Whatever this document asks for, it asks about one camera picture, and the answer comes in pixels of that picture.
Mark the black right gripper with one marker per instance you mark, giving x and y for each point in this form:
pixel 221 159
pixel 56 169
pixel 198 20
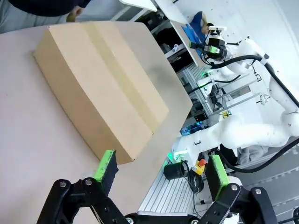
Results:
pixel 216 42

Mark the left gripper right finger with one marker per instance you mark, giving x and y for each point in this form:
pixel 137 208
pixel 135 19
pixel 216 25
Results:
pixel 240 207

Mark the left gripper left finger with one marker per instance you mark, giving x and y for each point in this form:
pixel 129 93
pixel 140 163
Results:
pixel 81 200

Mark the brown cardboard shipping box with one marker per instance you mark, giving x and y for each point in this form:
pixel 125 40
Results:
pixel 93 81

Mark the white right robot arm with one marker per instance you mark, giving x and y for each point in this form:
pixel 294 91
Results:
pixel 245 133

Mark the person's right hand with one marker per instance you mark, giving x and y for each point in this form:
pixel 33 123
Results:
pixel 78 10

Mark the person in blue shirt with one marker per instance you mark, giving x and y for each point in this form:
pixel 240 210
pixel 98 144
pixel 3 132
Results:
pixel 196 23

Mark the white rounded desk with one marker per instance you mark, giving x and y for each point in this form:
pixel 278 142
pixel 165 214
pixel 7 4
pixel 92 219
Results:
pixel 177 11

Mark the yellow red emergency stop button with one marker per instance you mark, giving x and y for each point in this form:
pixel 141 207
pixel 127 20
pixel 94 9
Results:
pixel 201 166

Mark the black cylindrical cup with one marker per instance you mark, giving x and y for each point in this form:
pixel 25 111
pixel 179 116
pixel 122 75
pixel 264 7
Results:
pixel 174 171

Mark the person in navy sweatshirt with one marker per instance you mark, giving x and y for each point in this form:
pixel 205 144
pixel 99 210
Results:
pixel 46 7

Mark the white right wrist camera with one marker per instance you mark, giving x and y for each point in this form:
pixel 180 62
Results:
pixel 217 29

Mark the aluminium frame rack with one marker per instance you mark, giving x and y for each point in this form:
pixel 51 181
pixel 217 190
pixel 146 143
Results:
pixel 203 93

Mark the ribbed aluminium base plate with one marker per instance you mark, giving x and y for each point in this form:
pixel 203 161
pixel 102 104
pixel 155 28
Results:
pixel 163 196

